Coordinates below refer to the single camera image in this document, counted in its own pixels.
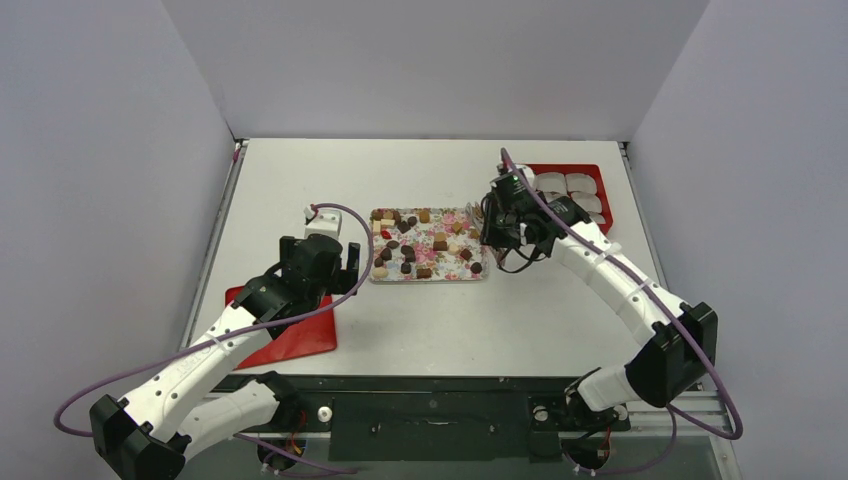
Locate metal serving tongs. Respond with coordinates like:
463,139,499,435
466,202,485,239

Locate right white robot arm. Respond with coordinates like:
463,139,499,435
481,173,718,427

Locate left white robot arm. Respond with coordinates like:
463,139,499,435
89,234,360,479

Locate white swirl oval chocolate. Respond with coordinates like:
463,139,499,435
372,267,389,279

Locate dark leaf chocolate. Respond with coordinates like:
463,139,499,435
400,245,416,262

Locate red chocolate box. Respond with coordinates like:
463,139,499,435
520,163,614,234

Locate red box lid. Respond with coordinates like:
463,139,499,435
237,310,338,370

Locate floral rectangular tray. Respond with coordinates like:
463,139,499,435
370,207,489,284

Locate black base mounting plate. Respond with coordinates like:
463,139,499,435
198,374,697,464

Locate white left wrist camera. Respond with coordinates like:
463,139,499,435
304,207,342,241

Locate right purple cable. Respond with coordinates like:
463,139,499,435
500,146,745,442

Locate purple cable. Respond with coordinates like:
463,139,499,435
500,146,745,442
52,202,376,439

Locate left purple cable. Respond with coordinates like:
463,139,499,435
52,202,376,439

